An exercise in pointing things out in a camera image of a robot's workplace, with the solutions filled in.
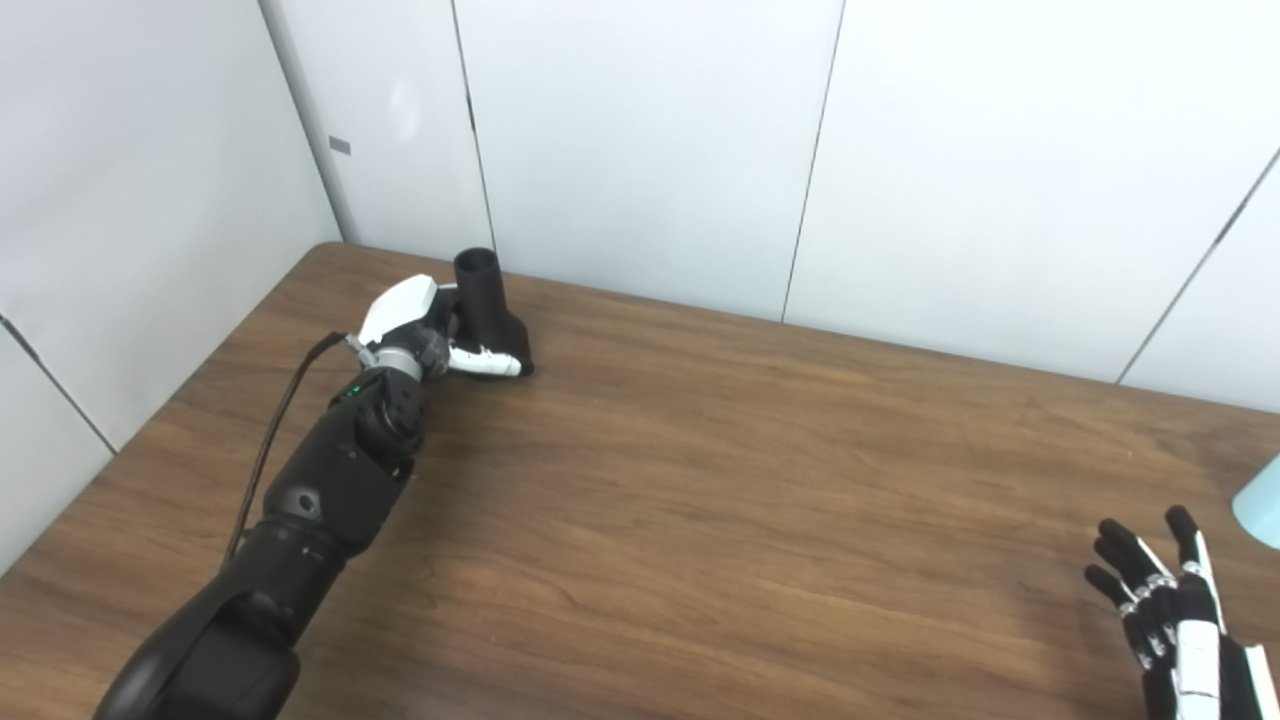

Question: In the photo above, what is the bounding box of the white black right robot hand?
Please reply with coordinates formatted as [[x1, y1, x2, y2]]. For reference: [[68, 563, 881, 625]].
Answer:
[[1084, 505, 1280, 720]]

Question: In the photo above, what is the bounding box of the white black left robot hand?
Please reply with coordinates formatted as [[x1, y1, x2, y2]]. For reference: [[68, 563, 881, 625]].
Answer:
[[355, 275, 526, 381]]

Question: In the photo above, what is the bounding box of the black flared nozzle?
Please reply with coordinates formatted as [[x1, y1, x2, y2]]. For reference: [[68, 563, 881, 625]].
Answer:
[[453, 247, 535, 379]]

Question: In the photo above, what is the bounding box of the light-blue hose piece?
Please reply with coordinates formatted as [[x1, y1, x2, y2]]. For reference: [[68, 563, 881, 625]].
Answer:
[[1232, 470, 1280, 551]]

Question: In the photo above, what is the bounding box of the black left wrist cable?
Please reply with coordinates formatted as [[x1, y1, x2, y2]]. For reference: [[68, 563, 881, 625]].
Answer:
[[222, 332, 366, 571]]

